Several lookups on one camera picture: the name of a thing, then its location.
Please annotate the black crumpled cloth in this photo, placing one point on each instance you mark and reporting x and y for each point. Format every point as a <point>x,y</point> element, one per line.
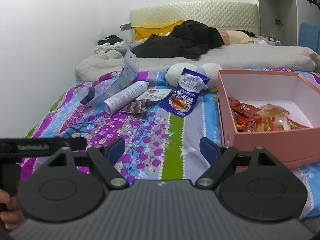
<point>111,39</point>

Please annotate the light blue jeans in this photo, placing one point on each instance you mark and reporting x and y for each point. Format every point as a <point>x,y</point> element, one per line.
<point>132,46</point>

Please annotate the pink cardboard box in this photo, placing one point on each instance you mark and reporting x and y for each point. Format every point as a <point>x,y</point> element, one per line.
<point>275,145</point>

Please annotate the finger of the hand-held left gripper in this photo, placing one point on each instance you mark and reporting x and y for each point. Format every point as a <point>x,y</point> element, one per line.
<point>77,143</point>

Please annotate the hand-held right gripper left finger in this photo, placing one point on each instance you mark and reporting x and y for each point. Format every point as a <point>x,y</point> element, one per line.
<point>116,151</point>

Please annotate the white plush toy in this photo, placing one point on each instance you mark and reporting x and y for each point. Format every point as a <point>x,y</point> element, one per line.
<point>175,72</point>

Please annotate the dark brown snack packet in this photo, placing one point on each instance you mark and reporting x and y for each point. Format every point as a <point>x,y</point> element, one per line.
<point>136,107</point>

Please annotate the clear plastic pouch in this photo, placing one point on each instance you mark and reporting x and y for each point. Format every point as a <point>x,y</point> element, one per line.
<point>125,75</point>

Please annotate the black jacket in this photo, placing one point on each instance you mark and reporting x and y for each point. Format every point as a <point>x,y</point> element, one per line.
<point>190,40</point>

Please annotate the grey duvet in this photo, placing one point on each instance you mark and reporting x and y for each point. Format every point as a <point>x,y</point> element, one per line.
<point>250,57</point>

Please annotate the beige pillow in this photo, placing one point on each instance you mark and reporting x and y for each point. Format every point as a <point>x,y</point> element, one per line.
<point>237,37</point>

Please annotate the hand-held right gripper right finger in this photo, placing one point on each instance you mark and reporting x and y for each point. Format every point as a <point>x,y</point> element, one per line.
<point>207,151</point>

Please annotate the yellow pillow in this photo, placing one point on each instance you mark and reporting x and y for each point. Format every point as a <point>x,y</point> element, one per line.
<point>150,31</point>

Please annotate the red and white snack packet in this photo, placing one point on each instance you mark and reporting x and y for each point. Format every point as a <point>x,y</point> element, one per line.
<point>157,95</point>

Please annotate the red crinkled snack packet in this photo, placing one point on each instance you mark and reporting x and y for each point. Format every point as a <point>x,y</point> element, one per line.
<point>243,107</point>

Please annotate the pink cloth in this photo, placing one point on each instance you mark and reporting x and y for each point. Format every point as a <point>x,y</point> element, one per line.
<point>224,37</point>

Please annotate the cluster of small bottles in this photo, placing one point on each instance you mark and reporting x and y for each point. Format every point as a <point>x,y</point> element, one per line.
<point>273,40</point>

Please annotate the black wall outlet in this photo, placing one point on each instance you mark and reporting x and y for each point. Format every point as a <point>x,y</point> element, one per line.
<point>277,21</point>

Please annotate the blue chair back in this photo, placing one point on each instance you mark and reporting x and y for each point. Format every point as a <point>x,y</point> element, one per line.
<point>308,35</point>

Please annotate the grey white wardrobe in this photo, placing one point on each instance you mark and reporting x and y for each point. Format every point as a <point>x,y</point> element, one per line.
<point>287,5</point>

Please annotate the blue white snack packet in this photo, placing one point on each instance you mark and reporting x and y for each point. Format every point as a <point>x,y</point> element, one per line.
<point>185,97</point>

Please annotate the person's left hand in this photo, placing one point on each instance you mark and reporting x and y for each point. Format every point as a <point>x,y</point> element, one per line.
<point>13,212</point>

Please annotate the clear orange snack packet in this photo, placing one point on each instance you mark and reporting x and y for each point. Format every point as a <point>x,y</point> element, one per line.
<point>273,115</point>

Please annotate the dark cloth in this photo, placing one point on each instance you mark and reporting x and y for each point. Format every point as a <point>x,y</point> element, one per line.
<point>247,33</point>

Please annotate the small red yellow snack packet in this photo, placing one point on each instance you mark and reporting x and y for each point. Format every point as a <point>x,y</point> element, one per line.
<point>297,125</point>

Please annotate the grey wall switch panel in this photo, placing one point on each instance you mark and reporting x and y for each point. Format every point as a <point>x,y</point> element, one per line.
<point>125,27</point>

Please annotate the colourful floral quilt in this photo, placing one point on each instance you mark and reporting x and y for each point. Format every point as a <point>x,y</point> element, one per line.
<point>150,135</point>

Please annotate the white spray can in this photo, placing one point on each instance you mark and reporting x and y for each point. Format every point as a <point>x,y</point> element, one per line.
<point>125,96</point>

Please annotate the white crumpled cloth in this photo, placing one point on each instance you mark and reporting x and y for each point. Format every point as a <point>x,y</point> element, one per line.
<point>110,48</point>

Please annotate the cream quilted headboard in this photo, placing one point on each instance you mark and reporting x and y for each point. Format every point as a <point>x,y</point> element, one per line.
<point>225,15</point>

